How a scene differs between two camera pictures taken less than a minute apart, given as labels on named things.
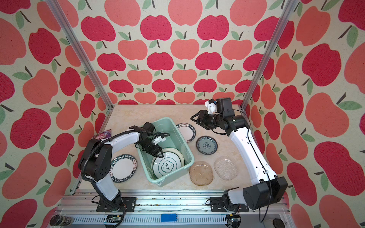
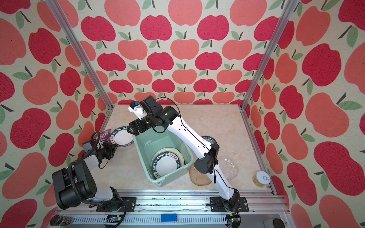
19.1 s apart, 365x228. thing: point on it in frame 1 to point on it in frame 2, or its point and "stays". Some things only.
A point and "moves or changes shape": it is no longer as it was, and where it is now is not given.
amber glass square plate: (201, 173) stays
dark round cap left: (57, 220) stays
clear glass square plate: (225, 167) stays
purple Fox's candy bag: (104, 135) stays
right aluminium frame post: (269, 54) stays
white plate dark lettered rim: (187, 131) moves or changes shape
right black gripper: (201, 120) to (134, 124)
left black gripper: (156, 153) to (111, 147)
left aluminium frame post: (59, 13) stays
